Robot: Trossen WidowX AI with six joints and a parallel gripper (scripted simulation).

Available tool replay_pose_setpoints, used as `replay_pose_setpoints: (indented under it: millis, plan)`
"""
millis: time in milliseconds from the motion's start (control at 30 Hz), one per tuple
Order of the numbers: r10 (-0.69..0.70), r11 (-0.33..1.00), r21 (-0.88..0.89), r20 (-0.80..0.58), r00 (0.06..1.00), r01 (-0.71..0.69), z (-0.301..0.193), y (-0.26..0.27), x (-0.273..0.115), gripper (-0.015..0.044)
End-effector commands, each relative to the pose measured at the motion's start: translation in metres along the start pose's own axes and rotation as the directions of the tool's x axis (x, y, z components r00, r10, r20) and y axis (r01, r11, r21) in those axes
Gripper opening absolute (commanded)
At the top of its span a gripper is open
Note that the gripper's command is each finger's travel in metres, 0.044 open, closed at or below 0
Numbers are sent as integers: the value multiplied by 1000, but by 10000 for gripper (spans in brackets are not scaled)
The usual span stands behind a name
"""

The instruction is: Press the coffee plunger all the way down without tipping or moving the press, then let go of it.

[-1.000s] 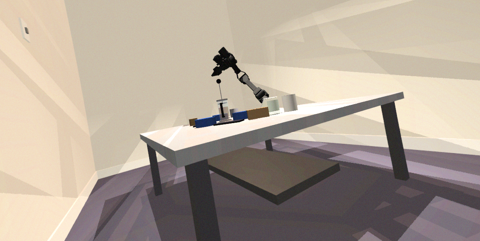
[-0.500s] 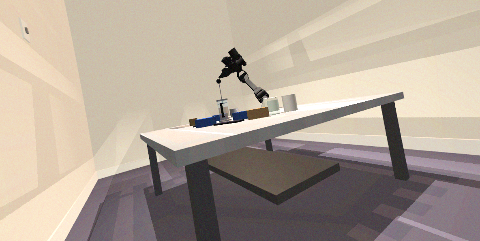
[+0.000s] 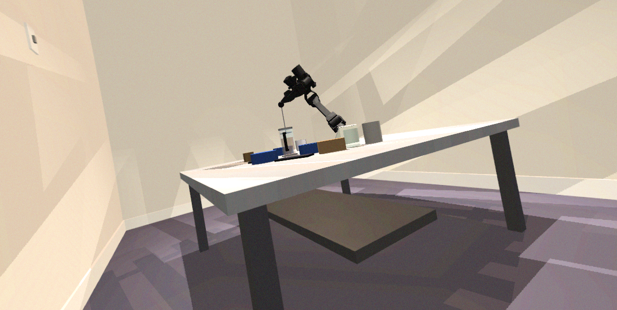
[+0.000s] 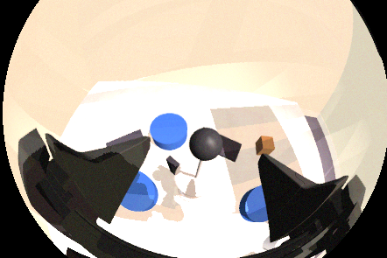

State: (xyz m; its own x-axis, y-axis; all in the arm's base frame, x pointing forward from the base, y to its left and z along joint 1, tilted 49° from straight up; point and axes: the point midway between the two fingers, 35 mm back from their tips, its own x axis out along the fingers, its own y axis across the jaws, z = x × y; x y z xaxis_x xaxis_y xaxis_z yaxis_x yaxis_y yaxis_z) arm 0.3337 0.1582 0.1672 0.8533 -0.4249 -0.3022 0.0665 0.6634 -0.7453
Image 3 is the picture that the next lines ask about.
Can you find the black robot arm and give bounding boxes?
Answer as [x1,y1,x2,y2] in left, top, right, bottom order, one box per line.
[283,65,346,133]

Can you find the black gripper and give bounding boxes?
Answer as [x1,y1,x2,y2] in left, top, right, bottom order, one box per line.
[281,81,307,103]

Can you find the white cylinder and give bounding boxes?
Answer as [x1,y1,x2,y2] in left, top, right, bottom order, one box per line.
[295,139,306,151]

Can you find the glass french press coffee maker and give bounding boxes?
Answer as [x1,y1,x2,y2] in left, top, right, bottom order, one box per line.
[278,102,298,157]

